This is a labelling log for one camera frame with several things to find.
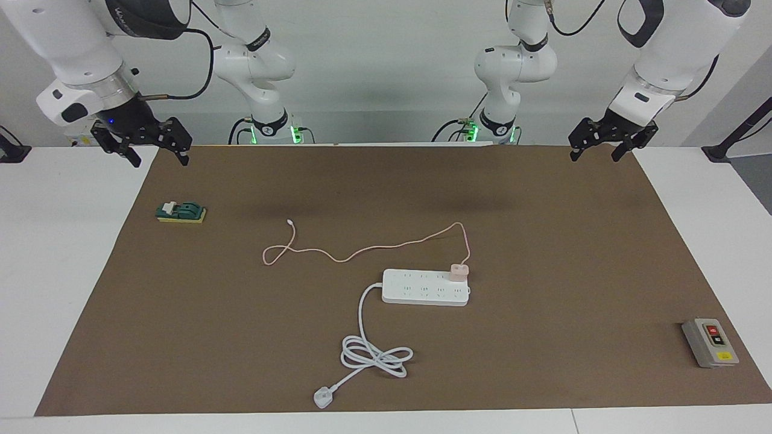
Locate pink charging cable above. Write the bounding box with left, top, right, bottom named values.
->
left=262, top=218, right=470, bottom=267

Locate white power strip with cord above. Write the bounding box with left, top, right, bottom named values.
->
left=313, top=268, right=472, bottom=410

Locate black clamp stand with pole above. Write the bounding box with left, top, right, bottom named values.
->
left=701, top=96, right=772, bottom=163

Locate small black clamp stand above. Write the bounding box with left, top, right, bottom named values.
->
left=0, top=125, right=32, bottom=163

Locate brown table mat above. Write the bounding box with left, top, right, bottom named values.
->
left=34, top=143, right=772, bottom=417

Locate white wall socket box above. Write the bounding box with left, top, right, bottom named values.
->
left=63, top=124, right=100, bottom=148

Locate green knife switch yellow base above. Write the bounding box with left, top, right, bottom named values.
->
left=156, top=201, right=207, bottom=224

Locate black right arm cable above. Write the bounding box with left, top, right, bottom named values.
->
left=138, top=0, right=223, bottom=101

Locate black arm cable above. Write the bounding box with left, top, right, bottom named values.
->
left=138, top=0, right=223, bottom=101
left=545, top=0, right=721, bottom=102

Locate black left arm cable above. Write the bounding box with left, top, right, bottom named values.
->
left=545, top=0, right=721, bottom=102

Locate black left base cable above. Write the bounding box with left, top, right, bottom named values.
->
left=431, top=96, right=487, bottom=143

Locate grey push-button switch box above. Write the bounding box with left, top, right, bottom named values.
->
left=682, top=318, right=740, bottom=369

